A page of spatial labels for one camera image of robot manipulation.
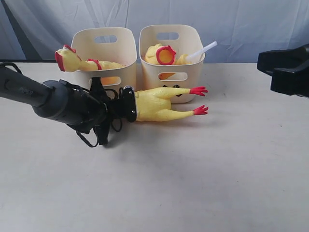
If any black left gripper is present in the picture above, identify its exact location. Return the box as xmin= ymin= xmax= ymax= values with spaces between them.
xmin=72 ymin=77 xmax=124 ymax=145

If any yellow rubber chicken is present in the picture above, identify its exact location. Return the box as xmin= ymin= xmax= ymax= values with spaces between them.
xmin=55 ymin=44 xmax=126 ymax=87
xmin=135 ymin=86 xmax=208 ymax=122

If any yellow rubber chicken front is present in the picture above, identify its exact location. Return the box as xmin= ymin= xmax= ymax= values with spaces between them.
xmin=55 ymin=44 xmax=126 ymax=87

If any headless yellow rubber chicken body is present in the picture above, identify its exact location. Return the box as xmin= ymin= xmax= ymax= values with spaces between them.
xmin=144 ymin=43 xmax=176 ymax=65

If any chicken head with white squeaker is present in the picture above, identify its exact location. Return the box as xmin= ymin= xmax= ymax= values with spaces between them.
xmin=176 ymin=41 xmax=218 ymax=65

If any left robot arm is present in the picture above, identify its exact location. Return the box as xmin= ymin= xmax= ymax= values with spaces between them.
xmin=0 ymin=63 xmax=126 ymax=147

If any cream bin marked O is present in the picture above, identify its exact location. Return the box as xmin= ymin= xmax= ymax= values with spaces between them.
xmin=71 ymin=27 xmax=137 ymax=91

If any blue backdrop curtain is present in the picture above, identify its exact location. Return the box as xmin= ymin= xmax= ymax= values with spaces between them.
xmin=0 ymin=0 xmax=309 ymax=63

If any cream bin marked X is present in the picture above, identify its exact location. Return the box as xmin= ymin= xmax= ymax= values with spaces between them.
xmin=139 ymin=25 xmax=205 ymax=89

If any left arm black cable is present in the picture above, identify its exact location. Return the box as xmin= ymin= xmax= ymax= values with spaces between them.
xmin=0 ymin=62 xmax=125 ymax=148

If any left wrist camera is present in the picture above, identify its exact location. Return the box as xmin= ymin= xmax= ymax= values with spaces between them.
xmin=119 ymin=86 xmax=137 ymax=122

